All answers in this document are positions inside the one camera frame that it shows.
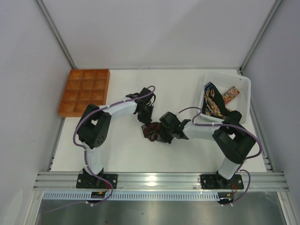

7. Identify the dark red patterned tie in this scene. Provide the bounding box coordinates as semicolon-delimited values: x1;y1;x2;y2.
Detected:
141;122;164;143

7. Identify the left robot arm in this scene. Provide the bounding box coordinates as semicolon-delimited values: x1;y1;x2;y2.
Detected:
73;85;156;188

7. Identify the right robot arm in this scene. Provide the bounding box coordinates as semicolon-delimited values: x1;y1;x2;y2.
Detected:
157;112;258;188

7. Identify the orange wooden compartment tray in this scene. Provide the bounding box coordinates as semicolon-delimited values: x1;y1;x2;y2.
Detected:
58;69;110;118

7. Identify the white plastic mesh basket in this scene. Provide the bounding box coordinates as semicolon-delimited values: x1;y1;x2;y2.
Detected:
199;72;251;125

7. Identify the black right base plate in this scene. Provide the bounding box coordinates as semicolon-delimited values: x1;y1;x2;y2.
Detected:
200;173;244;190

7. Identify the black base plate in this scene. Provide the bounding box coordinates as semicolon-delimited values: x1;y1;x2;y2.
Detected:
76;173;118;189
200;173;244;190

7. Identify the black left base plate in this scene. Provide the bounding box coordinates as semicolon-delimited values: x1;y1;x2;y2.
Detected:
76;173;118;189

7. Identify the aluminium mounting rail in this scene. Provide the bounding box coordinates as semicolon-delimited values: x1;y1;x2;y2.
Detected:
33;172;289;192

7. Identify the white slotted cable duct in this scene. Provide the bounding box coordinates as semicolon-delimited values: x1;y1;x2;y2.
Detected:
43;191;220;201

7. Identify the left aluminium frame post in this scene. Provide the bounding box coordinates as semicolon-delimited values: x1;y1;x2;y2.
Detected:
34;0;77;69

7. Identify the aluminium frame post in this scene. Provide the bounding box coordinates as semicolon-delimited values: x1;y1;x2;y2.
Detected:
34;0;77;69
239;0;284;75

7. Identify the right aluminium frame post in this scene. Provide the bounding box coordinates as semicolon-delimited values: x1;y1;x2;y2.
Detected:
239;0;284;75

